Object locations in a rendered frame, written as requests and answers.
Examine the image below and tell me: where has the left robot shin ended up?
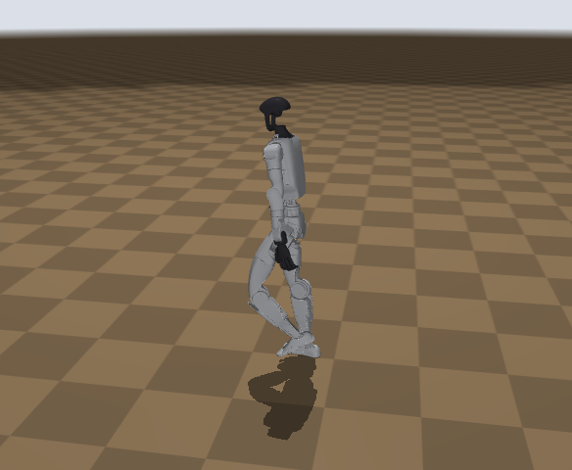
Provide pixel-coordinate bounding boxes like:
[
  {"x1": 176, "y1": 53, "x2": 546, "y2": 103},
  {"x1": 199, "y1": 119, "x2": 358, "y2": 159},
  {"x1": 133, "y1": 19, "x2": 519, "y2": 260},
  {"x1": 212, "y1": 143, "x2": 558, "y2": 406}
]
[{"x1": 248, "y1": 291, "x2": 302, "y2": 340}]

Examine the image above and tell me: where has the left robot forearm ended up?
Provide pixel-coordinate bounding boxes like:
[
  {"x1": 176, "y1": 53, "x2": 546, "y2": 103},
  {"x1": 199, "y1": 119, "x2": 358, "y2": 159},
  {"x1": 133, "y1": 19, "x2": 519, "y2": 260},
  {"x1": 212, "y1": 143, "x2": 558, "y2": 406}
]
[{"x1": 267, "y1": 188, "x2": 287, "y2": 242}]

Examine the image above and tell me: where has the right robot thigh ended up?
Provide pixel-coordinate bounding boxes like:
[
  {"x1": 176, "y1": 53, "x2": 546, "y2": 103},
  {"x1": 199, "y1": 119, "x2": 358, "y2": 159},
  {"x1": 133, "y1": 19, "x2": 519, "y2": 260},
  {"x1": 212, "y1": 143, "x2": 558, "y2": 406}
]
[{"x1": 283, "y1": 222, "x2": 311, "y2": 299}]

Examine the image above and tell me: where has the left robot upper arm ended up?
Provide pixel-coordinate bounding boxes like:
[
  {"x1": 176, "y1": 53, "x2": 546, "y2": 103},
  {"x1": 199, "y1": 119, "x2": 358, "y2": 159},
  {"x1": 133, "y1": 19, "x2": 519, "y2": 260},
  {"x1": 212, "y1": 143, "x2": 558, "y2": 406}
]
[{"x1": 263, "y1": 142, "x2": 284, "y2": 198}]

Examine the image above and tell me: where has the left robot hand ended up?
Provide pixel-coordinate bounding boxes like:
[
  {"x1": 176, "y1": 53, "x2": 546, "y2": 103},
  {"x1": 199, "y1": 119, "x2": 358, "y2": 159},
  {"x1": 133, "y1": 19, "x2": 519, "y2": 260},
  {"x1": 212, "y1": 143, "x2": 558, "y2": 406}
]
[{"x1": 274, "y1": 231, "x2": 299, "y2": 271}]

